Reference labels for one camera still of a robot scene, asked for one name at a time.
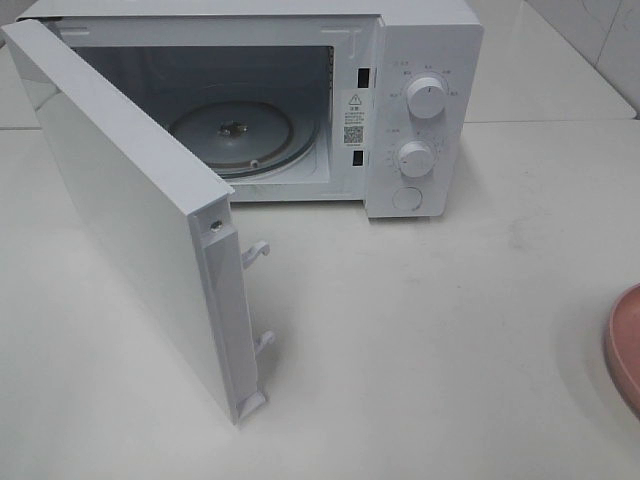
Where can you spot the white microwave door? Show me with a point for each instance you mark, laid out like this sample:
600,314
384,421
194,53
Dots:
160,214

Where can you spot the white microwave oven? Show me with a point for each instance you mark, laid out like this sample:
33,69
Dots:
164,55

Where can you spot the pink round plate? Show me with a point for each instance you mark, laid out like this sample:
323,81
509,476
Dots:
621,346

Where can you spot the white upper power knob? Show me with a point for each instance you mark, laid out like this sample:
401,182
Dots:
426,96

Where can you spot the glass turntable plate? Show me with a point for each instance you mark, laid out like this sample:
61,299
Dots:
242,130

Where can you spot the white timer knob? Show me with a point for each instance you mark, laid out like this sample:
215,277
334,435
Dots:
416,159

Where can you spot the white round door button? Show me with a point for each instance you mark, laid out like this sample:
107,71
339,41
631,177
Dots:
407,199

